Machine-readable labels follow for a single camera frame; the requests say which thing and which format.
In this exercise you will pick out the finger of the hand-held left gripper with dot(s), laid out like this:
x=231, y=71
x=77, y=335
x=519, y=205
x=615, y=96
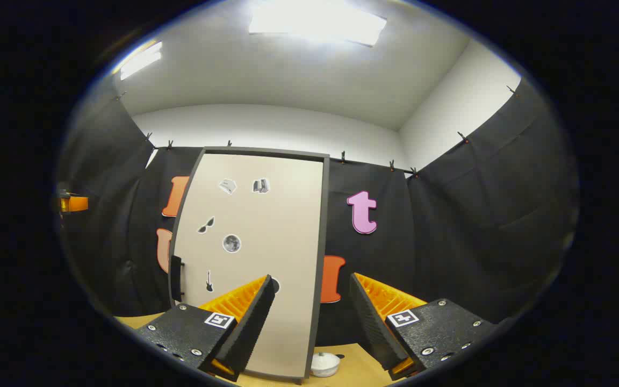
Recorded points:
x=76, y=204

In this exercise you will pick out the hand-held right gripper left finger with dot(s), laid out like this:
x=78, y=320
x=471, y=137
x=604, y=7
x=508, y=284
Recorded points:
x=253, y=322

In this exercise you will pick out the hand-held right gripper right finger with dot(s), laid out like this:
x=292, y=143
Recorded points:
x=371, y=328

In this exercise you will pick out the grey cabinet door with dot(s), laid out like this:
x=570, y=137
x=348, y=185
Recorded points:
x=266, y=231

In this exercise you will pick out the white lidded ceramic jar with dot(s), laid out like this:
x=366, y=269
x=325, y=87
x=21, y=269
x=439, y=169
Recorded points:
x=324, y=365

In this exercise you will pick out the black backdrop cloth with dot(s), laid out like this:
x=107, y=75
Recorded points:
x=476, y=231

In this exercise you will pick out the small ceiling light panel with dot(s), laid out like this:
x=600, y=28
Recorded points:
x=140, y=62

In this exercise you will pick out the large ceiling light panel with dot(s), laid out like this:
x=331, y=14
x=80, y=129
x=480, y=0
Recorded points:
x=315, y=21

